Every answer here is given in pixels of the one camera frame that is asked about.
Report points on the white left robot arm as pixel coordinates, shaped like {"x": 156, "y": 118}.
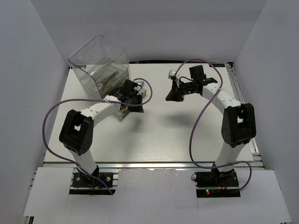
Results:
{"x": 77, "y": 131}

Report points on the clear plastic drawer cabinet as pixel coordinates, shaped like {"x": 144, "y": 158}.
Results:
{"x": 96, "y": 60}

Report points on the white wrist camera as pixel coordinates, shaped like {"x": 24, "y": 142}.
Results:
{"x": 141, "y": 83}
{"x": 174, "y": 75}

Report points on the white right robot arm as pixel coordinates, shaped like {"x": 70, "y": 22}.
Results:
{"x": 238, "y": 122}

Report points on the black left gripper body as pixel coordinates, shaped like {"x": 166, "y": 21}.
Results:
{"x": 135, "y": 99}

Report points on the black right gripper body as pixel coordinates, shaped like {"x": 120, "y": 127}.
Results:
{"x": 187, "y": 88}

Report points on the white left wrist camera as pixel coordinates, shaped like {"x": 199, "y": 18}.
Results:
{"x": 141, "y": 83}

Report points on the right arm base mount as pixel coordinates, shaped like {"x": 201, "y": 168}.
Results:
{"x": 209, "y": 186}

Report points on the smoked plastic drawer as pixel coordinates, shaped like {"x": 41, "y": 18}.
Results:
{"x": 121, "y": 115}

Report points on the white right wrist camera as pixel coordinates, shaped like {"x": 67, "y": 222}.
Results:
{"x": 174, "y": 75}

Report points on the black adjustable wrench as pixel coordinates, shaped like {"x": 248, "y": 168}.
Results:
{"x": 104, "y": 82}

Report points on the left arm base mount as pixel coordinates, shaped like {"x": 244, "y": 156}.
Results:
{"x": 82, "y": 184}

